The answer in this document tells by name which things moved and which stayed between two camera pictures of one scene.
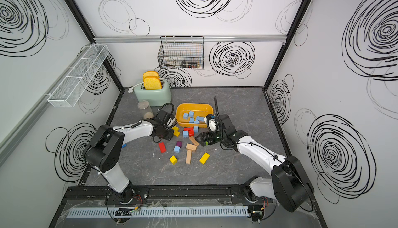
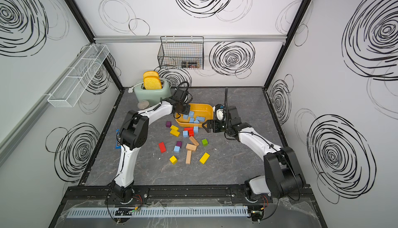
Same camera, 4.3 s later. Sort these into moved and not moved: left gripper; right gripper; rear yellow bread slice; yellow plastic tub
Moved: right gripper; left gripper
Not moved: yellow plastic tub; rear yellow bread slice
